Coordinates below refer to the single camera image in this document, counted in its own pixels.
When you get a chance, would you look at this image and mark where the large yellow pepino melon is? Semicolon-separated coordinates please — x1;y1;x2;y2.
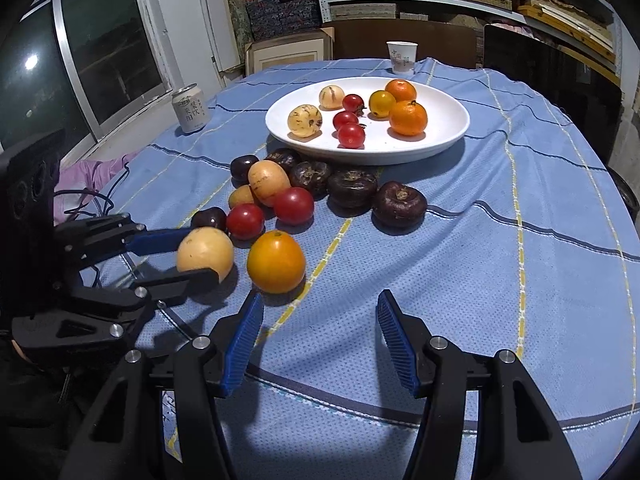
176;226;234;283

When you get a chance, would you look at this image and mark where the dark purple plum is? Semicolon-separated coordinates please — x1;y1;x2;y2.
190;207;227;233
230;155;259;185

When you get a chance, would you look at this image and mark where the large orange tomato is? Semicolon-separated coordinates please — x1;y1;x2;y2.
246;230;306;295

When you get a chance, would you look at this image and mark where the tan pepino melon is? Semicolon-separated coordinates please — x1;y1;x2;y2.
247;159;291;207

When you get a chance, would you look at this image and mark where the large dark water chestnut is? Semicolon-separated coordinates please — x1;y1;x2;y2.
372;181;427;229

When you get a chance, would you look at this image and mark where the pink cloth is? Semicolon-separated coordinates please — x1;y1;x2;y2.
53;151;139;224

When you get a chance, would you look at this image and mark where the blue checked tablecloth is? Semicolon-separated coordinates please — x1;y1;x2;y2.
79;56;640;480

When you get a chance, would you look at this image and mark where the white beverage can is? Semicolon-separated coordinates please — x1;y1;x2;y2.
171;84;210;134

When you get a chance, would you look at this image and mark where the sliding window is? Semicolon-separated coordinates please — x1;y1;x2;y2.
1;0;170;157

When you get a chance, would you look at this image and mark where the striped pepino melon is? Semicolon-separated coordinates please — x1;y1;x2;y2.
288;104;322;139

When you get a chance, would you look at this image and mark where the orange tangerine front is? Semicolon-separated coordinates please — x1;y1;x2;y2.
388;101;428;136

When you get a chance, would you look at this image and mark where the orange tangerine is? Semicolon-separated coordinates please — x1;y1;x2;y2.
388;101;428;136
385;79;418;102

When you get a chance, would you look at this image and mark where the white oval plate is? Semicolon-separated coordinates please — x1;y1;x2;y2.
265;77;471;166

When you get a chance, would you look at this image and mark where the yellow orange tomato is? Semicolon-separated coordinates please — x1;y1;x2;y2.
369;90;396;119

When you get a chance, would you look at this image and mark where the orange tangerine back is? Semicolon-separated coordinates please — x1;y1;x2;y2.
385;79;418;102

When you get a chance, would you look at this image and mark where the framed picture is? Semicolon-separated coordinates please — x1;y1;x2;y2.
245;27;335;76

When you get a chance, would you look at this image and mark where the white paper cup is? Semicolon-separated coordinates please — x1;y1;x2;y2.
386;41;418;75

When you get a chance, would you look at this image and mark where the brown wooden board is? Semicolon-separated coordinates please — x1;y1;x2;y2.
326;18;476;68

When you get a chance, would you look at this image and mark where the white metal shelf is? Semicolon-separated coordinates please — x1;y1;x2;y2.
309;0;624;61

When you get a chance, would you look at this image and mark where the black cable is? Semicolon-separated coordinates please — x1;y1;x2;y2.
53;164;132;221

